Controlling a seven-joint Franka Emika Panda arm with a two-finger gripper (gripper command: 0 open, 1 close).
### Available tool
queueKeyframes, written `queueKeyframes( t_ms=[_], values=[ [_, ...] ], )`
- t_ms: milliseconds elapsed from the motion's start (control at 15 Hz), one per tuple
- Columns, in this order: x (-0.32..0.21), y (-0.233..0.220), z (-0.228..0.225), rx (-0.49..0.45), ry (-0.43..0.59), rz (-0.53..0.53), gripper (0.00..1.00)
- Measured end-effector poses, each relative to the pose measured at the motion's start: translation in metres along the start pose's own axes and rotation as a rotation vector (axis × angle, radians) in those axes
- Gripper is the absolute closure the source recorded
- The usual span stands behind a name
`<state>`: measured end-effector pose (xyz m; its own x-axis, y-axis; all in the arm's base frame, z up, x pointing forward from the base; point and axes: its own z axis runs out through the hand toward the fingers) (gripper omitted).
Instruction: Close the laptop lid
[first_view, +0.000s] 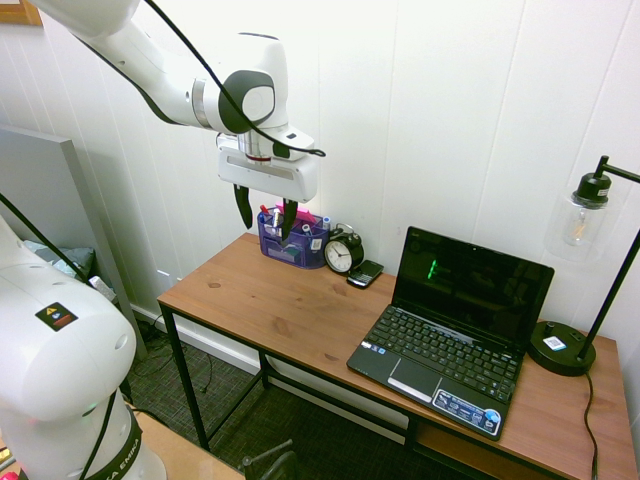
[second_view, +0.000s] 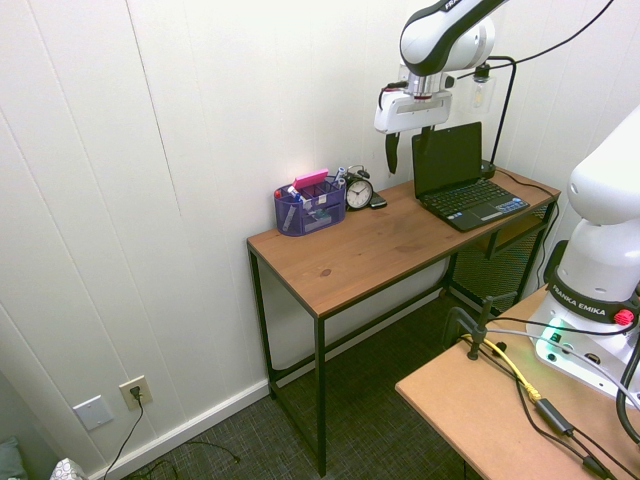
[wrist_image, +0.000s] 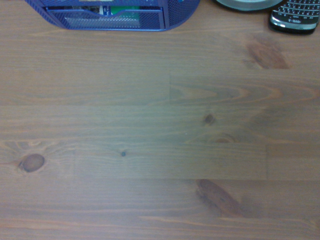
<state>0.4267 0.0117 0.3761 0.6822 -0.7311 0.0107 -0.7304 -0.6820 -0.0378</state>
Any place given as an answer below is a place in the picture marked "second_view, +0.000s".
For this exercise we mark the wooden robot mounting table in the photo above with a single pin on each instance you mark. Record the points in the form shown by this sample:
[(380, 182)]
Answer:
[(470, 420)]

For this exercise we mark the black mobile phone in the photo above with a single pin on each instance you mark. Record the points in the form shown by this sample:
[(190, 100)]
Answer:
[(378, 201)]

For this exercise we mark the black metal clamp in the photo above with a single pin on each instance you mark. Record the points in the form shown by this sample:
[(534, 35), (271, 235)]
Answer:
[(480, 325)]

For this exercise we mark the blue and white marker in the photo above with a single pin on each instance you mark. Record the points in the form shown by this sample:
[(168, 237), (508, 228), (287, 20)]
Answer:
[(340, 176), (296, 194)]

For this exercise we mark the black laptop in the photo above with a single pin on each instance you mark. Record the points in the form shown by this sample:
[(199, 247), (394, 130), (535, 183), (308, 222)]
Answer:
[(447, 160)]

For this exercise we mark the teal cushion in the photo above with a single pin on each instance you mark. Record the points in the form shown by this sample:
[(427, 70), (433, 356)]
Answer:
[(10, 460)]

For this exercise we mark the purple mesh desk organizer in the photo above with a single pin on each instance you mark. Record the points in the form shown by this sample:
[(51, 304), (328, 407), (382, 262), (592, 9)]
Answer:
[(310, 212)]

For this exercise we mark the wooden desk with black frame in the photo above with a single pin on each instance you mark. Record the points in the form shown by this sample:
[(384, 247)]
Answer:
[(370, 245)]

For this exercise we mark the red round knob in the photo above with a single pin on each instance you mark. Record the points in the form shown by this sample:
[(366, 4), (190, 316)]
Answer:
[(625, 317)]

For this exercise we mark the beige wall outlet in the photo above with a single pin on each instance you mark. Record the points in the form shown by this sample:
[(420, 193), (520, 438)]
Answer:
[(135, 393)]

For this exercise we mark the black alarm clock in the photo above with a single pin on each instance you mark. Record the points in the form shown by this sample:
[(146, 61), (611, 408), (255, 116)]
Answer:
[(359, 192)]

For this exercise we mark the black desk lamp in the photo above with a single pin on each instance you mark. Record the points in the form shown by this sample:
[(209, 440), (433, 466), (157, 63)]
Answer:
[(504, 100)]

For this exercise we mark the patterned white tissue box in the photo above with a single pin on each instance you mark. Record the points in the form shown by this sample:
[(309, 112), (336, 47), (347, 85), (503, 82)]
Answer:
[(67, 470)]

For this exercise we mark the white blank wall plate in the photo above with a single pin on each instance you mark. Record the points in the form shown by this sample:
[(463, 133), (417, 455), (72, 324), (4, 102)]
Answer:
[(93, 413)]

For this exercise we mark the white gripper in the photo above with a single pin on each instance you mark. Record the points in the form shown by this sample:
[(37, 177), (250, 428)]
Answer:
[(415, 111)]

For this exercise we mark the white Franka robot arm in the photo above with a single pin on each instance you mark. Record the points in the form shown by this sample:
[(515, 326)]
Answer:
[(595, 260)]

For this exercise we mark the pink sticky note pad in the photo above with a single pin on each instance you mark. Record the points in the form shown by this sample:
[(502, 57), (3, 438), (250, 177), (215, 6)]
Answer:
[(311, 179)]

